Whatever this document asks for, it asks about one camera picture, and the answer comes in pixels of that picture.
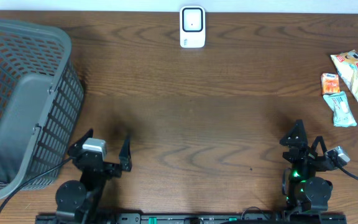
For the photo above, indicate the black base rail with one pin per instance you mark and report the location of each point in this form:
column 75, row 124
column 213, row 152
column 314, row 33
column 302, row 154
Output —
column 136, row 218

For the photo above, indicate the grey plastic mesh basket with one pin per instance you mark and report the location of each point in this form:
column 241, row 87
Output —
column 40, row 101

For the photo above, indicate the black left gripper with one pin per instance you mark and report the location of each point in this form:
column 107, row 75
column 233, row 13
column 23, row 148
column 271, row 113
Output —
column 115, row 170

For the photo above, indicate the orange small snack box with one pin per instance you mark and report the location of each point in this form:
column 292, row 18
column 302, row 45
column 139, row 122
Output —
column 330, row 83

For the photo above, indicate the light blue wipes pack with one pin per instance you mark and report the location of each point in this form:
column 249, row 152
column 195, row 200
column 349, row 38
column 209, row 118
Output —
column 342, row 115

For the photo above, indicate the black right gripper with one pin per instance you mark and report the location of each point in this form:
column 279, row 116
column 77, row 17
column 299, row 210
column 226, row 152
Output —
column 304, row 154

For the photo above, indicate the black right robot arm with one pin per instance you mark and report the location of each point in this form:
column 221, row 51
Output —
column 306, row 193

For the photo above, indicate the white barcode scanner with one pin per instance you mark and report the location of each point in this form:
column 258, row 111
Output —
column 192, row 27

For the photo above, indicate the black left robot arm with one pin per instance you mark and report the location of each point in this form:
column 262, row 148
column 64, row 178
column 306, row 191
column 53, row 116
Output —
column 77, row 200

